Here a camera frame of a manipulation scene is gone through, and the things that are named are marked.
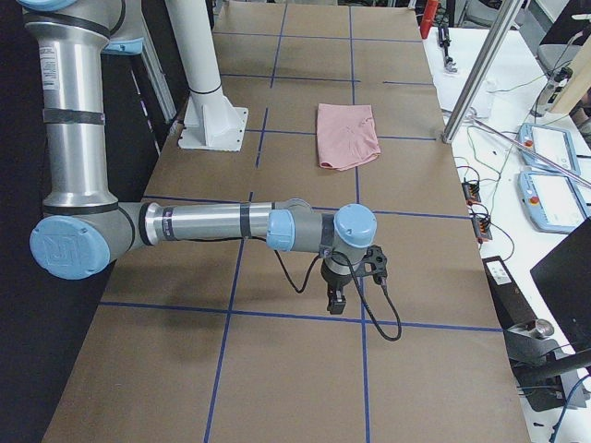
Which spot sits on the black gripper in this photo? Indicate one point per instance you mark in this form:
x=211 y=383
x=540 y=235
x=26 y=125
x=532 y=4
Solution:
x=334 y=280

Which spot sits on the pink Snoopy t-shirt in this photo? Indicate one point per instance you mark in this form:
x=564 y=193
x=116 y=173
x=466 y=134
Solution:
x=346 y=136

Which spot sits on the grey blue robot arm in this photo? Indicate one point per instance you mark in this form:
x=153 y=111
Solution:
x=92 y=215

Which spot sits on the lower orange connector board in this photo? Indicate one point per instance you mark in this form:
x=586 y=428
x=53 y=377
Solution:
x=481 y=226

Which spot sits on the orange connector board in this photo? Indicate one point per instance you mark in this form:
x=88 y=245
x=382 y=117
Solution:
x=481 y=226
x=471 y=192

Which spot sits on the upper orange connector board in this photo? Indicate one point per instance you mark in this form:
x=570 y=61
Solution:
x=471 y=192

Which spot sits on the black power box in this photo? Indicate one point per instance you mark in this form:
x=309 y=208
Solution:
x=510 y=304

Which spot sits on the black monitor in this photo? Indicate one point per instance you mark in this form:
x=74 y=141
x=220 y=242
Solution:
x=562 y=278

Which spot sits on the lower blue teach pendant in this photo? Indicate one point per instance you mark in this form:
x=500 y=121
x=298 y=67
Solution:
x=552 y=202

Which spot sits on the blue teach pendant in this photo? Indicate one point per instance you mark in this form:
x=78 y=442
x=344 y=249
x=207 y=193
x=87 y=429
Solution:
x=553 y=143
x=552 y=202

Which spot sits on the upper blue teach pendant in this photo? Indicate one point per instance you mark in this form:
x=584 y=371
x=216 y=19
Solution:
x=553 y=143

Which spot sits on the black camera stand clamp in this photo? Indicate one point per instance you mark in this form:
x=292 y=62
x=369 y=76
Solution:
x=544 y=371

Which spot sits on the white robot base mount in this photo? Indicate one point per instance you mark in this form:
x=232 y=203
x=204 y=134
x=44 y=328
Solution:
x=211 y=122

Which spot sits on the aluminium frame post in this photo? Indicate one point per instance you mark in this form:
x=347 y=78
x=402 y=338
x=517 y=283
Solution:
x=484 y=59

